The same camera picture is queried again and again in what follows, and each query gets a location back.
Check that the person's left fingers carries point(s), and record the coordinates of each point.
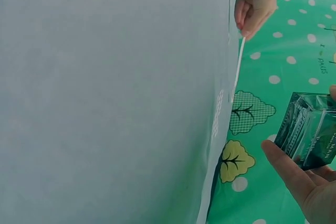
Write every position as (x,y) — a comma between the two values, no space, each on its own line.
(248,23)

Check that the person's left hand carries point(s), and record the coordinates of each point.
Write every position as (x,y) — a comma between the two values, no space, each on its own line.
(256,1)

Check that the square clear glass bottle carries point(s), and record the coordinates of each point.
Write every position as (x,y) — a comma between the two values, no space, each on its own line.
(305,132)

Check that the person's right hand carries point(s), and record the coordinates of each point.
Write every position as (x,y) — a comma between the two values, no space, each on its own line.
(315,197)

